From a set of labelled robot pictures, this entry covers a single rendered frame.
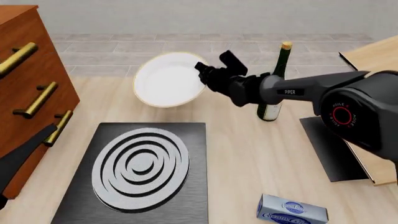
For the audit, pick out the pale wooden board black panel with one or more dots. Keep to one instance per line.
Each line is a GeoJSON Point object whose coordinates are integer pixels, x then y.
{"type": "Point", "coordinates": [339, 154]}

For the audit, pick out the brown wooden cabinet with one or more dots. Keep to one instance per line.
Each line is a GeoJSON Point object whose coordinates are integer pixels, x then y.
{"type": "Point", "coordinates": [31, 60]}

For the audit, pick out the blue cream cheese box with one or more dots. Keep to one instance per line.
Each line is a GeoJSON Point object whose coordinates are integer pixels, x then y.
{"type": "Point", "coordinates": [289, 211]}

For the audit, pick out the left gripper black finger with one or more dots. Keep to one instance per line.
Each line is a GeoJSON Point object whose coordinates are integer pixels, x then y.
{"type": "Point", "coordinates": [18, 158]}
{"type": "Point", "coordinates": [2, 201]}

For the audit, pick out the flat black stove plate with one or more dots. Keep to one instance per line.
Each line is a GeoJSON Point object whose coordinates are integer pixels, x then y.
{"type": "Point", "coordinates": [77, 186]}

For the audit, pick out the dark green wine bottle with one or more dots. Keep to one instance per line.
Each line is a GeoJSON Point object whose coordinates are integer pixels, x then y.
{"type": "Point", "coordinates": [281, 61]}

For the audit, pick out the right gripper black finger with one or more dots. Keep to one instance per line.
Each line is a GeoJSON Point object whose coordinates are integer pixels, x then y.
{"type": "Point", "coordinates": [201, 65]}
{"type": "Point", "coordinates": [202, 77]}

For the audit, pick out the white plate with gold rim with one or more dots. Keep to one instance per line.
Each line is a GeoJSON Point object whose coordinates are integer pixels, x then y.
{"type": "Point", "coordinates": [168, 81]}

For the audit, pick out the grey and black right arm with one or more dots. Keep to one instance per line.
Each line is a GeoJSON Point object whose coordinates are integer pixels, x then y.
{"type": "Point", "coordinates": [351, 109]}

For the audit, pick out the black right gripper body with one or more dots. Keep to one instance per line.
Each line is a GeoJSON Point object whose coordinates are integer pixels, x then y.
{"type": "Point", "coordinates": [217, 80]}

